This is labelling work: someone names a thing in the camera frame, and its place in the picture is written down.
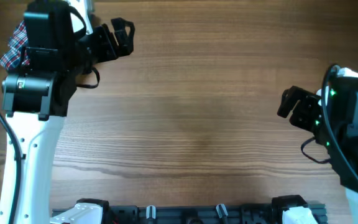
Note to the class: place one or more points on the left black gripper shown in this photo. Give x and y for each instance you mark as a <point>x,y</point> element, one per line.
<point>125,44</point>

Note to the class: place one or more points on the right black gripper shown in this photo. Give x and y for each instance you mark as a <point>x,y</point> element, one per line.
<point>307,102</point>

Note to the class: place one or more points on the plaid red navy white garment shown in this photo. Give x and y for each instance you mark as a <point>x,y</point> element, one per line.
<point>16,55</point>

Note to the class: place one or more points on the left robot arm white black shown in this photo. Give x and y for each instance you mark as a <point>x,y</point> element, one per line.
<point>61,44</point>

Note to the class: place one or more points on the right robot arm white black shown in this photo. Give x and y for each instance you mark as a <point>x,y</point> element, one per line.
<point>332,116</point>

